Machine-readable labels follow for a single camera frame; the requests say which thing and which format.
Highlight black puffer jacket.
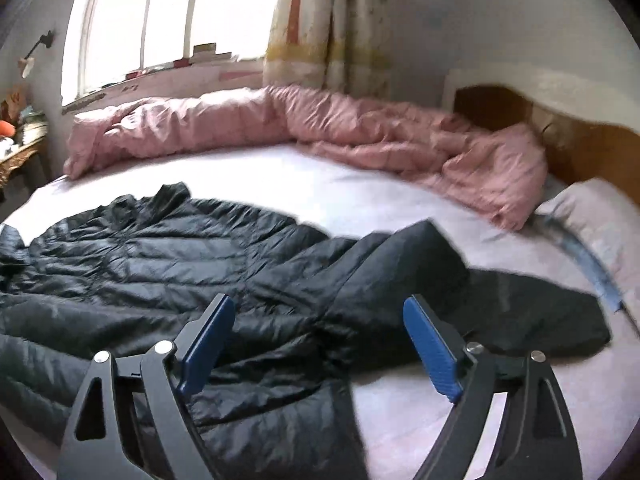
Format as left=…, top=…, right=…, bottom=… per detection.
left=1, top=183, right=611, bottom=479

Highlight pink floral bed sheet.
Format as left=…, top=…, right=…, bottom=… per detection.
left=6, top=145, right=639, bottom=479

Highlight blue cloth by pillow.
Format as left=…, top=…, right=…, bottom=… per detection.
left=530, top=214, right=625, bottom=312

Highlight pink pillow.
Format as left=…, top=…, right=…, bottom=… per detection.
left=530, top=178, right=640, bottom=328

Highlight carved wooden side table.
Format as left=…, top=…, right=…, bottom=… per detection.
left=1, top=136, right=52, bottom=203

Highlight pink duvet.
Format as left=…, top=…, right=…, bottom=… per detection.
left=64, top=86, right=548, bottom=231

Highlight stack of books on table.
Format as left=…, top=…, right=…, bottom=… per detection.
left=17, top=106, right=49, bottom=145

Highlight orange plush toy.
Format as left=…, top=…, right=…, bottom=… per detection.
left=0, top=120, right=15, bottom=138

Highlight wooden white headboard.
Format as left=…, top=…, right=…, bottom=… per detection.
left=442, top=63, right=639, bottom=202

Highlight books on windowsill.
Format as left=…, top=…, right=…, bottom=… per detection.
left=125, top=42, right=238, bottom=80

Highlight white framed window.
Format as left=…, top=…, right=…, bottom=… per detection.
left=61, top=0, right=278, bottom=105

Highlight tree print curtain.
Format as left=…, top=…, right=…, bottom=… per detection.
left=262, top=0, right=392, bottom=99

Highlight wall mounted lamp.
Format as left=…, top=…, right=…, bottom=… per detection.
left=17, top=30, right=55, bottom=79

